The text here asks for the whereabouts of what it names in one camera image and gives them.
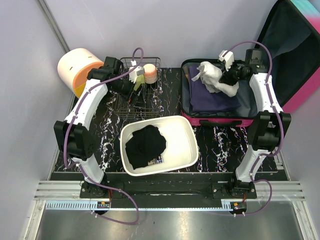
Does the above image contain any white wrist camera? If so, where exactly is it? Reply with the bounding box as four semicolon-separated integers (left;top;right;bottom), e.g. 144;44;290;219
129;60;145;84
218;50;235;71

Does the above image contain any pink teal cartoon suitcase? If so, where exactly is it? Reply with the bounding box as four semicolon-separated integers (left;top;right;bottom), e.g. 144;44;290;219
181;0;320;127

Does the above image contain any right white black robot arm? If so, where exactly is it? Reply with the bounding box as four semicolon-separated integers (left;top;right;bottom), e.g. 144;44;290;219
218;49;292;199

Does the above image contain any purple garment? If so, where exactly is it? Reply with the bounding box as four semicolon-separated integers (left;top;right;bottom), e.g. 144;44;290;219
187;64;241;114

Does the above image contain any black object in basket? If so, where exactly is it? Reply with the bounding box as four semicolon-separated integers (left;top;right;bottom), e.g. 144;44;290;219
130;84;145;109

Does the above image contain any white rectangular tray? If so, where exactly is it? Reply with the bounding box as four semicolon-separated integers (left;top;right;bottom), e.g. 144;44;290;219
120;115;199;177

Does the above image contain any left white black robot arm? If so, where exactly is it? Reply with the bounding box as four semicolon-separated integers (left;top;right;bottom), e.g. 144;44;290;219
53;56;127;198

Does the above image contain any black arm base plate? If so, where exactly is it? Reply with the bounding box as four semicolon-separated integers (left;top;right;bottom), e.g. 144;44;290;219
79;171;258;200

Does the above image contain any black garment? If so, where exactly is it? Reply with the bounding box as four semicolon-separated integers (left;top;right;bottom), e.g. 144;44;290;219
125;125;167;170

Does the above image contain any pink ribbed cup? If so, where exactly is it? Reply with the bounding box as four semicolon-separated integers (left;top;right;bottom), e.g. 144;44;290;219
143;63;158;84

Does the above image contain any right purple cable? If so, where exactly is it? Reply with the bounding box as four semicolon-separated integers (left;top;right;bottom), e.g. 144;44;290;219
212;40;286;217

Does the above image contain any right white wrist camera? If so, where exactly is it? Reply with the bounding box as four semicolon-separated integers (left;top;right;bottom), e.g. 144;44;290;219
218;50;235;71

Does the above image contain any white towel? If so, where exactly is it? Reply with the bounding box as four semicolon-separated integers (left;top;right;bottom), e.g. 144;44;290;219
191;61;239;98

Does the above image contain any aluminium frame rail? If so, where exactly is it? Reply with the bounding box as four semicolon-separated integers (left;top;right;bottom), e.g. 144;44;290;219
34;181;306;212

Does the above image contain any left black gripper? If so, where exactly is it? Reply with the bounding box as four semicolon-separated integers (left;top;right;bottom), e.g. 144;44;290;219
110;74;146;108

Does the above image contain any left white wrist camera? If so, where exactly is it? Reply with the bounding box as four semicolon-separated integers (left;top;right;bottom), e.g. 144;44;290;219
129;60;145;84

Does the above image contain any yellow faceted cup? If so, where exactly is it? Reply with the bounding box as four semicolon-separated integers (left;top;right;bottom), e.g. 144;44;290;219
133;74;145;91

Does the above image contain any black wire basket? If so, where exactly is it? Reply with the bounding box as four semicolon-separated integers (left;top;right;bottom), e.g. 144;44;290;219
112;57;162;121

